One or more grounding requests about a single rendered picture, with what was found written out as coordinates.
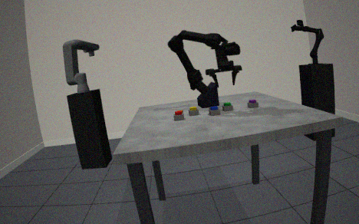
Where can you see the red button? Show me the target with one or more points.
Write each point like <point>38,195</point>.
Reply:
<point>178,115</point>

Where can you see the green button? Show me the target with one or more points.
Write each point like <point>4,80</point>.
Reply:
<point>227,107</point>

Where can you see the purple button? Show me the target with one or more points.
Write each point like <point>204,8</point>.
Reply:
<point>253,104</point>

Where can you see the blue button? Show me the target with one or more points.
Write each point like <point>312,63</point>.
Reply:
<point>214,111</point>

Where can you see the yellow button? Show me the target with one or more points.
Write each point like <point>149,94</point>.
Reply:
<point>193,111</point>

